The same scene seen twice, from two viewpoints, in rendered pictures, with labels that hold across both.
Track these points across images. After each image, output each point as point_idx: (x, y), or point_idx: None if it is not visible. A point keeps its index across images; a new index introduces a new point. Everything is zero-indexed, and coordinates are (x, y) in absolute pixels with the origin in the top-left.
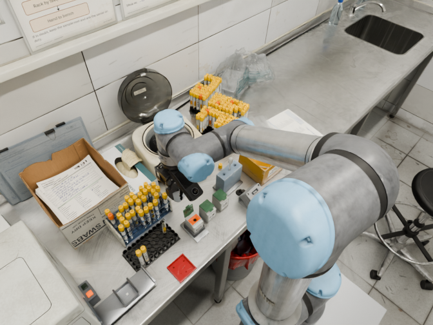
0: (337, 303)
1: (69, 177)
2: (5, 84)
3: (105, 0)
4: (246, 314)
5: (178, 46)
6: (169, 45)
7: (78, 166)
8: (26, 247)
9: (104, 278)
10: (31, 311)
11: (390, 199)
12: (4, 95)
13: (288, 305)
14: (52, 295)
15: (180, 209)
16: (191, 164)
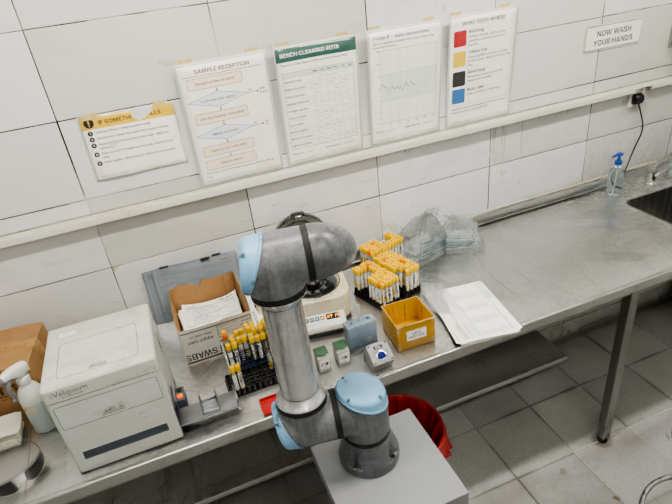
0: (412, 469)
1: (210, 306)
2: (178, 209)
3: (273, 149)
4: (274, 402)
5: (352, 197)
6: (340, 195)
7: (222, 299)
8: (140, 319)
9: (200, 395)
10: (124, 353)
11: (314, 251)
12: (176, 218)
13: (285, 368)
14: (141, 348)
15: None
16: None
